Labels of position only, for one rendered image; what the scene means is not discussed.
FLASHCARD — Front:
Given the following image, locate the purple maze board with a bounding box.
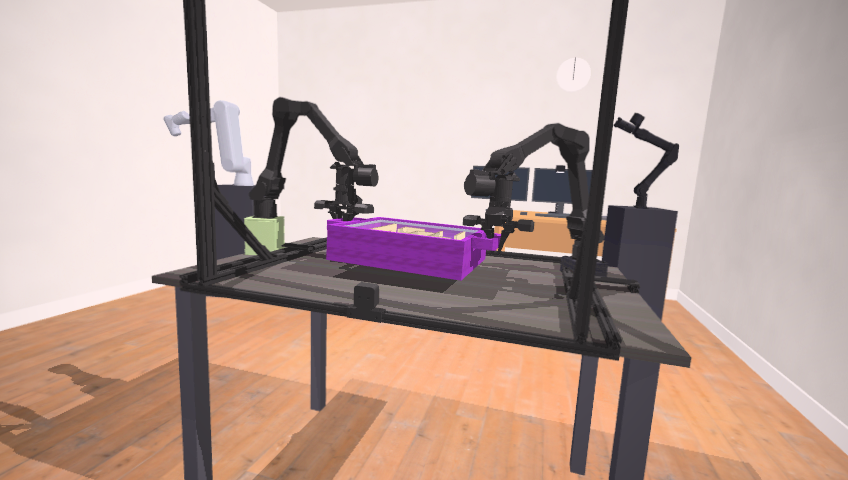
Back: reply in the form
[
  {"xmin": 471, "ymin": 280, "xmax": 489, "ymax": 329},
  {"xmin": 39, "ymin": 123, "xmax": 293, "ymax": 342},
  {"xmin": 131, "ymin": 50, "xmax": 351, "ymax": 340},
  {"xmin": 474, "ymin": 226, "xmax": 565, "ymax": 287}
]
[{"xmin": 326, "ymin": 217, "xmax": 501, "ymax": 281}]

